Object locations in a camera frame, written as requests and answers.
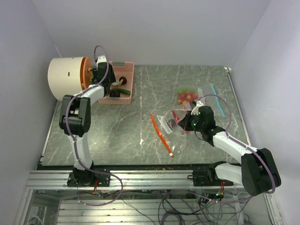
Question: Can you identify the dark purple fake plum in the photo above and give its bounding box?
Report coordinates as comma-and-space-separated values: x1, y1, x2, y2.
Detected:
109, 90, 120, 98

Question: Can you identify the green fake chili pepper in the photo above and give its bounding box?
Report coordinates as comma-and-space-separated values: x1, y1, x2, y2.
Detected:
110, 88, 131, 96

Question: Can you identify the white fake mushroom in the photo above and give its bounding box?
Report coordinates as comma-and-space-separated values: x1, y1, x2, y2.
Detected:
111, 79, 123, 86

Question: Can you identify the pink perforated plastic basket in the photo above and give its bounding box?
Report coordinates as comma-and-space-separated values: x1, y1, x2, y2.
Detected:
98, 61, 135, 105

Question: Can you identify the dark red fake fruit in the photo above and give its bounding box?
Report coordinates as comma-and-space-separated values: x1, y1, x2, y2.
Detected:
119, 76, 127, 85

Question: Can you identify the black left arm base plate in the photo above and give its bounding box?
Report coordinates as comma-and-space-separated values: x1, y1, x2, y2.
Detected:
67, 168, 110, 187

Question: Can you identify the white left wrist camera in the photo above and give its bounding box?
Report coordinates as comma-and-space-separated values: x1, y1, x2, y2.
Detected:
95, 55, 107, 64

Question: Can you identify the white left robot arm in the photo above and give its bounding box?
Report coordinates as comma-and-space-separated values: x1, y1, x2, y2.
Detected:
59, 59, 112, 187

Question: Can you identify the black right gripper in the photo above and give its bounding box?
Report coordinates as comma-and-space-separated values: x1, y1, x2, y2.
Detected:
178, 110, 204, 132

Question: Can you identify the round white drawer organizer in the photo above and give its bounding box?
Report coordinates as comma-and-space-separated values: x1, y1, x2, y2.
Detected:
47, 57, 92, 101

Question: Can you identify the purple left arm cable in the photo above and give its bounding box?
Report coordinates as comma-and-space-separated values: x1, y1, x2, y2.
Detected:
65, 45, 124, 207

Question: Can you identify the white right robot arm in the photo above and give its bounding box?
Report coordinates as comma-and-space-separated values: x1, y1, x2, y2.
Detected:
178, 106, 281, 196

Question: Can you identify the blue zip bag with strawberries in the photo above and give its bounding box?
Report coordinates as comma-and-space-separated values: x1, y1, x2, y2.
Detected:
177, 83, 225, 117

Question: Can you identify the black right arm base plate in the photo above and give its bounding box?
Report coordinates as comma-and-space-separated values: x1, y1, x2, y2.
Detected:
187, 171, 233, 187

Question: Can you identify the aluminium frame rail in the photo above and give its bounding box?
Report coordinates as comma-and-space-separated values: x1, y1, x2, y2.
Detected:
25, 169, 272, 191

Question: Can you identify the orange zip bag with vegetables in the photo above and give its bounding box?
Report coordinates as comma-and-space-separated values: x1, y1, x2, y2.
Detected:
150, 106, 189, 158

